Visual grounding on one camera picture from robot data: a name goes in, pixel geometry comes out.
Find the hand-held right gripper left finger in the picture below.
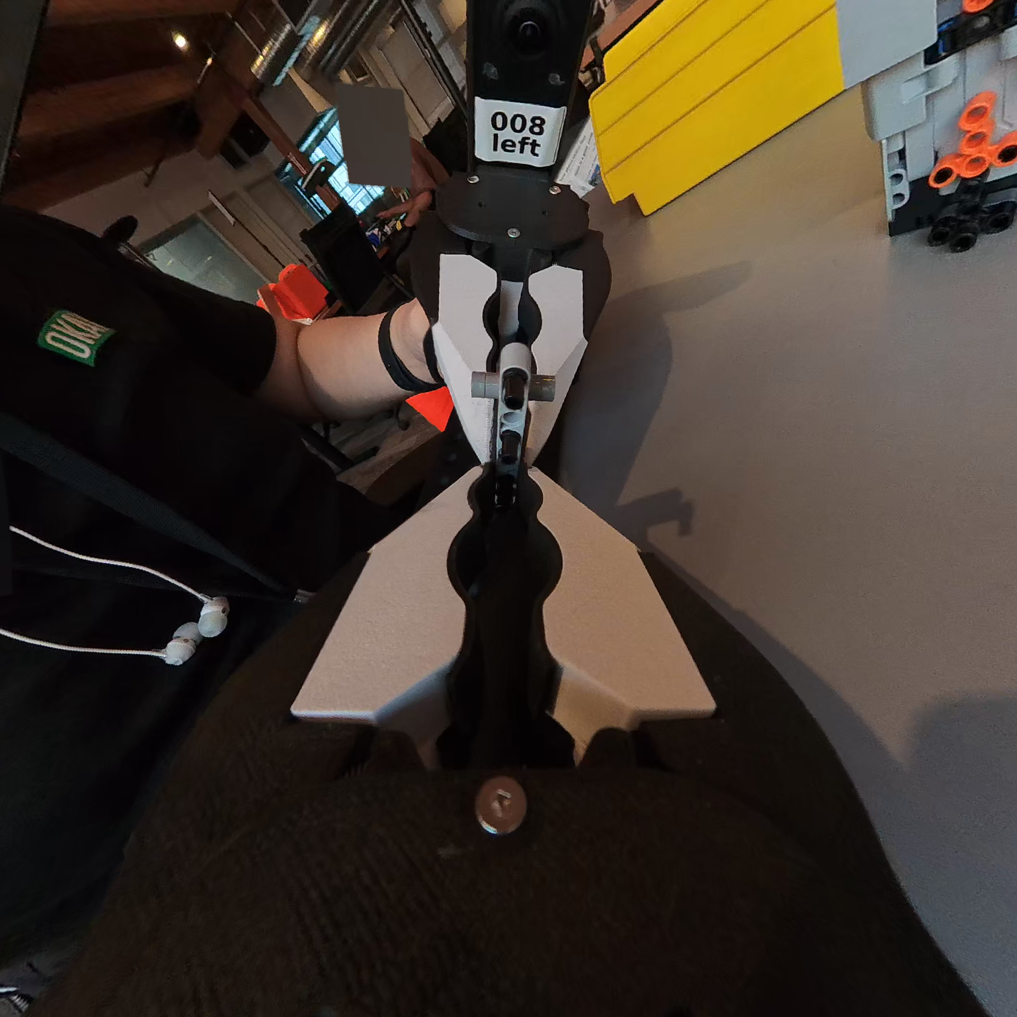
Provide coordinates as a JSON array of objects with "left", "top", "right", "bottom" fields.
[{"left": 290, "top": 467, "right": 489, "bottom": 769}]

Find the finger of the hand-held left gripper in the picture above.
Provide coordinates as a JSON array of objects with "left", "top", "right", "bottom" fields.
[
  {"left": 519, "top": 264, "right": 591, "bottom": 471},
  {"left": 431, "top": 253, "right": 507, "bottom": 465}
]

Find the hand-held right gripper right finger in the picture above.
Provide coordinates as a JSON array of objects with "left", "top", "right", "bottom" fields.
[{"left": 527, "top": 467, "right": 718, "bottom": 764}]

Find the grey beam with orange rack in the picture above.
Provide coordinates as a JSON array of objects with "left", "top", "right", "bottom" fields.
[{"left": 471, "top": 342, "right": 557, "bottom": 510}]

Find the grey building-block robot model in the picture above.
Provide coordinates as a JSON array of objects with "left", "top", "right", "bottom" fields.
[{"left": 838, "top": 0, "right": 1017, "bottom": 254}]

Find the person's left forearm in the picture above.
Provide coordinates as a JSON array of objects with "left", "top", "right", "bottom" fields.
[{"left": 274, "top": 312, "right": 398, "bottom": 422}]

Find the person's left hand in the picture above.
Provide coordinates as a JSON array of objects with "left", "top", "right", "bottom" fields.
[{"left": 395, "top": 299, "right": 443, "bottom": 390}]

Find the white paper label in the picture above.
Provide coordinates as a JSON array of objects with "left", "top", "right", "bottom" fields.
[{"left": 555, "top": 129, "right": 599, "bottom": 198}]

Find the black wristband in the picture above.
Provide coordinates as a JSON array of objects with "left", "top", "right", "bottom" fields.
[{"left": 378, "top": 306, "right": 442, "bottom": 394}]

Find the orange plastic crate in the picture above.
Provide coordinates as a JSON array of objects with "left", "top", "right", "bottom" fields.
[{"left": 256, "top": 262, "right": 456, "bottom": 435}]

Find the yellow storage bin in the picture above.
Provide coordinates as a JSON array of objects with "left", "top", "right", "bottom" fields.
[{"left": 588, "top": 0, "right": 847, "bottom": 217}]

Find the person's black shirt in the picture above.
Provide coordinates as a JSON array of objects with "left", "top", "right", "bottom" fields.
[{"left": 0, "top": 205, "right": 422, "bottom": 1017}]

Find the black panel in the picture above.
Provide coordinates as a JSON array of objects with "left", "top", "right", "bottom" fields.
[{"left": 0, "top": 0, "right": 50, "bottom": 193}]

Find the white earphone cable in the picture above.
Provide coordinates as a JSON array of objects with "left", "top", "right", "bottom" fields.
[{"left": 0, "top": 524, "right": 231, "bottom": 667}]

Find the metal ventilation duct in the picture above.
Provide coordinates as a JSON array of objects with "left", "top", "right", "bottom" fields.
[{"left": 250, "top": 0, "right": 470, "bottom": 90}]

